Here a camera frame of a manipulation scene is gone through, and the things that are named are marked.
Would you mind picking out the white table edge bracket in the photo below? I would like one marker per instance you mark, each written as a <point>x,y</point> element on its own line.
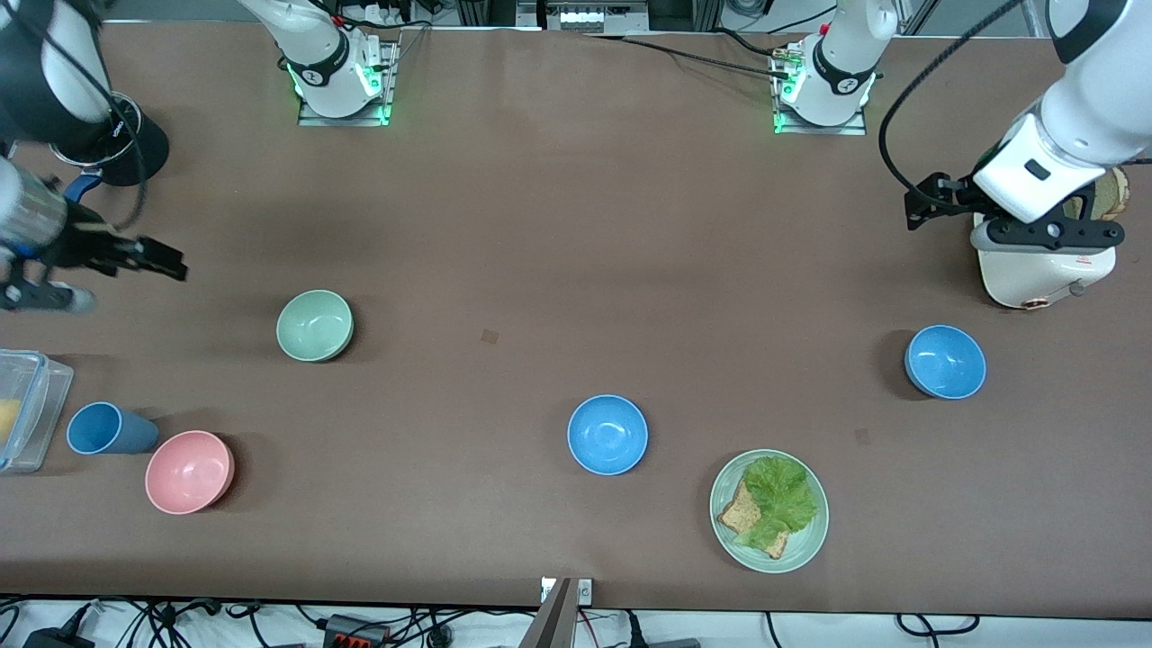
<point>585,590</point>

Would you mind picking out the dark toasted bread slice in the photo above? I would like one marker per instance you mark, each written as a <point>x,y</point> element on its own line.
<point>1111,193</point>

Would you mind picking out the blue plastic bowl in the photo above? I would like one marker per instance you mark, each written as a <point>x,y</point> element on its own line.
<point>607,435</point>
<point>945,362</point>

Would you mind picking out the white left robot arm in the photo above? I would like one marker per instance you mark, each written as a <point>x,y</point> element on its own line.
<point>1098,99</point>

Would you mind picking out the cream white toaster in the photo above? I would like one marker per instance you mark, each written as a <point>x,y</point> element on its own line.
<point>1035,274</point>

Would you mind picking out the grey camera mount pole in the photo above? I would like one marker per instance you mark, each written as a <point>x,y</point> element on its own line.
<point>551,621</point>

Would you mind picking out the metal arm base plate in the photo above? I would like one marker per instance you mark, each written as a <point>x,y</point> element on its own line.
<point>846,130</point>
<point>342,121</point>

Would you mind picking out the black round cup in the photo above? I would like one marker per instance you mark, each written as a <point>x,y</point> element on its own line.
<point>151,148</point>

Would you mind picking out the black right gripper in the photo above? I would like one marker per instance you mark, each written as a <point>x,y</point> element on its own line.
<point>83,247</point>

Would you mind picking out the green plastic bowl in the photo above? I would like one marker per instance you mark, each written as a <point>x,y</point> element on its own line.
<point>314,325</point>

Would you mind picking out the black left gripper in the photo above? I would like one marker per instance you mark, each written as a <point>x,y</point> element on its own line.
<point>956,195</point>

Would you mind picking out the blue plastic cup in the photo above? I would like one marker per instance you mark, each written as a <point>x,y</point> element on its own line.
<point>108,429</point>

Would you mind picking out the green round plate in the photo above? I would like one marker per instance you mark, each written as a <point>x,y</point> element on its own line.
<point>810,549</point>

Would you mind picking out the pink plastic bowl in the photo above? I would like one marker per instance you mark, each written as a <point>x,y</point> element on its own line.
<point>189,472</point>

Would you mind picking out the black orange power adapter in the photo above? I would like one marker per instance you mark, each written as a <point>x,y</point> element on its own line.
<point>355,633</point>

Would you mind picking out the yellow food piece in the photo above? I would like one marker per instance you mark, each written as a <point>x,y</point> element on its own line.
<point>7,423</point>

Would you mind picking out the white power strip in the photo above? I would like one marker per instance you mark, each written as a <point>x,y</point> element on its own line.
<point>585,16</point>

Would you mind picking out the brown bread slice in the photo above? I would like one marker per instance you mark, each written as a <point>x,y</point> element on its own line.
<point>740,515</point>

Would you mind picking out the green lettuce leaf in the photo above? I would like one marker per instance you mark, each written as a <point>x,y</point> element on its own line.
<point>781,495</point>

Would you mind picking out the clear plastic food container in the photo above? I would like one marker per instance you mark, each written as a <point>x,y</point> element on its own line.
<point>40,405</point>

